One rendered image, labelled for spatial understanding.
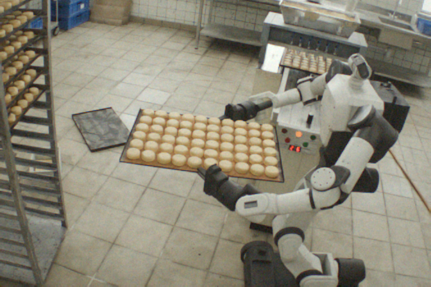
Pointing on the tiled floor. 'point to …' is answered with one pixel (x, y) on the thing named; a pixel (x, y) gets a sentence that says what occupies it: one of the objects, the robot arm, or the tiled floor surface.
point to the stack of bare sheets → (101, 129)
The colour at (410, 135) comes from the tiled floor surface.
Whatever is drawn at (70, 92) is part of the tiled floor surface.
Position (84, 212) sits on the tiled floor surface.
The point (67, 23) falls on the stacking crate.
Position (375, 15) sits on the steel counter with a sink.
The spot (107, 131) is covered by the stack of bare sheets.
